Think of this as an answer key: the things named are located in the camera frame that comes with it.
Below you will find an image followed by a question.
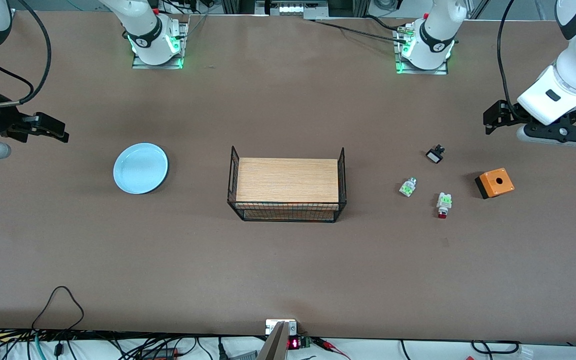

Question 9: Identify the black base cable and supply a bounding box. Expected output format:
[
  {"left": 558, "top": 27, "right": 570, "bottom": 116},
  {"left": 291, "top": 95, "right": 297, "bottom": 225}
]
[{"left": 313, "top": 15, "right": 409, "bottom": 45}]

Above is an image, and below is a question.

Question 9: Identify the aluminium frame structure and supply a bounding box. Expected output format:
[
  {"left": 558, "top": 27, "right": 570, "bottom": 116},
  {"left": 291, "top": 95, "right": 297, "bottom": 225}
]
[{"left": 220, "top": 0, "right": 371, "bottom": 21}]

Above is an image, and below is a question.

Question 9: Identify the red black clip lead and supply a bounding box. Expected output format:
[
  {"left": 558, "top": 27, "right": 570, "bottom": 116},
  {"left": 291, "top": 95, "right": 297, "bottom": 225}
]
[{"left": 313, "top": 337, "right": 353, "bottom": 360}]

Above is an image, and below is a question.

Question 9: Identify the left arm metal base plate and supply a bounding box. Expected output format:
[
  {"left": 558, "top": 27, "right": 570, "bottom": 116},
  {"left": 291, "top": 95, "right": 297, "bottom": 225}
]
[{"left": 393, "top": 25, "right": 450, "bottom": 76}]

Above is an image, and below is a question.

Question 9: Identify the silver metal bracket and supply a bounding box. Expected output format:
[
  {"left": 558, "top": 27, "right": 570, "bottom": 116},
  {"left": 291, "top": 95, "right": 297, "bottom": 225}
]
[{"left": 265, "top": 319, "right": 298, "bottom": 336}]

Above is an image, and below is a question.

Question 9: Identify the red push button switch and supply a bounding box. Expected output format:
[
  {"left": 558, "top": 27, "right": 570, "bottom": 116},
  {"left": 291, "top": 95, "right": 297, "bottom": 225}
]
[{"left": 436, "top": 192, "right": 453, "bottom": 220}]

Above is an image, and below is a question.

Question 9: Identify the light blue round plate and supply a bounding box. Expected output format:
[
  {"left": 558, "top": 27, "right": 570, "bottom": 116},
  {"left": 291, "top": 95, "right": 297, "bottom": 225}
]
[{"left": 113, "top": 143, "right": 169, "bottom": 195}]

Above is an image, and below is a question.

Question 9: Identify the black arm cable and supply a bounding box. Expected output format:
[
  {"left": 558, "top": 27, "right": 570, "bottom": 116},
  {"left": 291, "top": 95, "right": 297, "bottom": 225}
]
[
  {"left": 0, "top": 0, "right": 52, "bottom": 107},
  {"left": 497, "top": 0, "right": 524, "bottom": 121}
]

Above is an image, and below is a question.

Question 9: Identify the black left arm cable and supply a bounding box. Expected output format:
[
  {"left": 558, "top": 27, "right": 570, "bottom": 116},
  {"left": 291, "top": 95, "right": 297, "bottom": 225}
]
[{"left": 497, "top": 0, "right": 524, "bottom": 121}]

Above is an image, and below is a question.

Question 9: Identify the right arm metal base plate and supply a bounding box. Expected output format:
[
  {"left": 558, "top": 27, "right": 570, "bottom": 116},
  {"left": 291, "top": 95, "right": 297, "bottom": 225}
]
[{"left": 132, "top": 21, "right": 189, "bottom": 70}]

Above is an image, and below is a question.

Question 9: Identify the black looped cable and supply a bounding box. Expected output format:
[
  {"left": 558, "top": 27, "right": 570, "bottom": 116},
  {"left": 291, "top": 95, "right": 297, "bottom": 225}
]
[{"left": 31, "top": 286, "right": 85, "bottom": 332}]

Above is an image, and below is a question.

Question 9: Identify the black white push button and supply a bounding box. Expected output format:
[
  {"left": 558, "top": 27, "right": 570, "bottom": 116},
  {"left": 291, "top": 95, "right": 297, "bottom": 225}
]
[{"left": 425, "top": 144, "right": 446, "bottom": 165}]

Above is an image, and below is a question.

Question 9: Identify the wooden board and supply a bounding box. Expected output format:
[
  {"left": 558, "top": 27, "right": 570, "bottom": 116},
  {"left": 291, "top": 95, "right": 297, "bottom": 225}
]
[{"left": 236, "top": 158, "right": 340, "bottom": 205}]

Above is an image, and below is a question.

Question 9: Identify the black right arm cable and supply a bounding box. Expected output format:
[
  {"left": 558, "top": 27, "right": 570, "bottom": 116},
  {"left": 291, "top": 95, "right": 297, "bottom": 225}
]
[{"left": 0, "top": 0, "right": 52, "bottom": 107}]

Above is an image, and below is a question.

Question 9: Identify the grey angled beam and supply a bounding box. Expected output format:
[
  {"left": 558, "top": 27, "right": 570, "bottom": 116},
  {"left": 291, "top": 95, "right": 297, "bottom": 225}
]
[{"left": 257, "top": 321, "right": 289, "bottom": 360}]

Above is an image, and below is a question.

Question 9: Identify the orange button enclosure box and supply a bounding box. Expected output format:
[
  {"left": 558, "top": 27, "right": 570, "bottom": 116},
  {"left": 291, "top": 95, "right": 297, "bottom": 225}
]
[{"left": 474, "top": 168, "right": 515, "bottom": 200}]

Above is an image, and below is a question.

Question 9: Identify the black wire basket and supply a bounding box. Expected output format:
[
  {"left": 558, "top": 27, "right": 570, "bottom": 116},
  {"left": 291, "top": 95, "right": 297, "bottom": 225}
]
[{"left": 227, "top": 145, "right": 347, "bottom": 224}]

